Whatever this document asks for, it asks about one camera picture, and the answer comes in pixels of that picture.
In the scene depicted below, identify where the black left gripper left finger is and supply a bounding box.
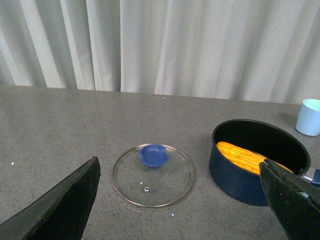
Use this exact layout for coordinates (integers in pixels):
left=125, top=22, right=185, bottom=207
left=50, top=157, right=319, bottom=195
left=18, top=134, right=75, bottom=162
left=0, top=156, right=101, bottom=240

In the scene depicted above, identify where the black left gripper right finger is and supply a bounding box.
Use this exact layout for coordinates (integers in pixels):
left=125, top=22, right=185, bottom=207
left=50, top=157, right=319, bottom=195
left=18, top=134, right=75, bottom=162
left=259, top=159, right=320, bottom=240

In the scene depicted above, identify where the yellow corn cob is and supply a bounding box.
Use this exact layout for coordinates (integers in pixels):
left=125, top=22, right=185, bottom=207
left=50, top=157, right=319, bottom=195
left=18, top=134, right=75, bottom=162
left=215, top=141, right=294, bottom=176

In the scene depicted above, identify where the glass lid with blue knob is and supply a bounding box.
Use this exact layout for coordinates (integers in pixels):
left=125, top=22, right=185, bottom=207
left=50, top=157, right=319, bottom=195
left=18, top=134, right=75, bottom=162
left=112, top=144, right=195, bottom=208

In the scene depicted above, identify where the dark blue saucepan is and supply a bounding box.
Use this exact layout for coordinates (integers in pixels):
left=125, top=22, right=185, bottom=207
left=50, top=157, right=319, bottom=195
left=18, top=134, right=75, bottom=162
left=209, top=119, right=320, bottom=206

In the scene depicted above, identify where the light blue cup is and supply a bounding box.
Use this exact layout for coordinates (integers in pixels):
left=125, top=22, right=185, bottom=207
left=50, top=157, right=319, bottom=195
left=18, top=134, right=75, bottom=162
left=295, top=99, right=320, bottom=137

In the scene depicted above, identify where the beige curtain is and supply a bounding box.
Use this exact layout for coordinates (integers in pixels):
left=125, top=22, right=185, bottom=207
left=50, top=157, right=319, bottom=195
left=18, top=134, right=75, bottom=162
left=0, top=0, right=320, bottom=104

